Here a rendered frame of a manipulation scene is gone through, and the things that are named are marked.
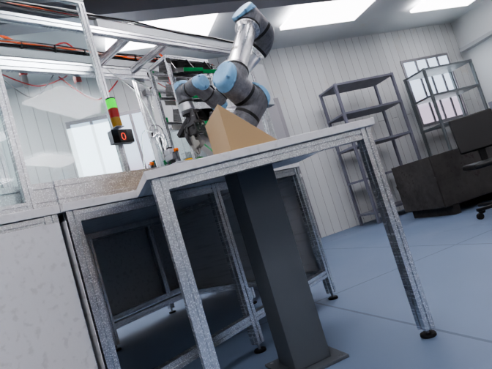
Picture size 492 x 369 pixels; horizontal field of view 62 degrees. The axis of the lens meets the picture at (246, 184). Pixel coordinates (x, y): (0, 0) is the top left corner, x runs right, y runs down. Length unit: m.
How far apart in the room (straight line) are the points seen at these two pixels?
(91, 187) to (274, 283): 0.80
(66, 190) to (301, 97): 5.17
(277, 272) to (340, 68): 5.65
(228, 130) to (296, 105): 4.87
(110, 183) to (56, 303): 0.51
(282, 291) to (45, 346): 0.83
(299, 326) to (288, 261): 0.25
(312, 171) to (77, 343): 5.07
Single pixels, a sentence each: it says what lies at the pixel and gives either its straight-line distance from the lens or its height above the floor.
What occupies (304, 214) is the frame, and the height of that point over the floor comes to 0.54.
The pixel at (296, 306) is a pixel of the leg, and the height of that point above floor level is 0.24.
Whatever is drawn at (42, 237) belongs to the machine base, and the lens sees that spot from 1.53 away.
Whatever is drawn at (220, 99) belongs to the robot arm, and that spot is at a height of 1.21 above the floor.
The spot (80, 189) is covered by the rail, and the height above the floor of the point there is 0.91.
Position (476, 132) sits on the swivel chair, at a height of 0.76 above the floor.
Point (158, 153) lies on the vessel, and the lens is 3.17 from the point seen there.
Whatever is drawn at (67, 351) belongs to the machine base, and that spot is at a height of 0.38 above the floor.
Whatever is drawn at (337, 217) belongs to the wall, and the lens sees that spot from 6.30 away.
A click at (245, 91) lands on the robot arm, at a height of 1.12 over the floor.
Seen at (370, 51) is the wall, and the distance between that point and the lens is 7.49.
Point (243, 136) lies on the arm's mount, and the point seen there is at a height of 0.92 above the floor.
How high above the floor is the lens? 0.64
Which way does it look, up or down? 4 degrees up
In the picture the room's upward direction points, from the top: 17 degrees counter-clockwise
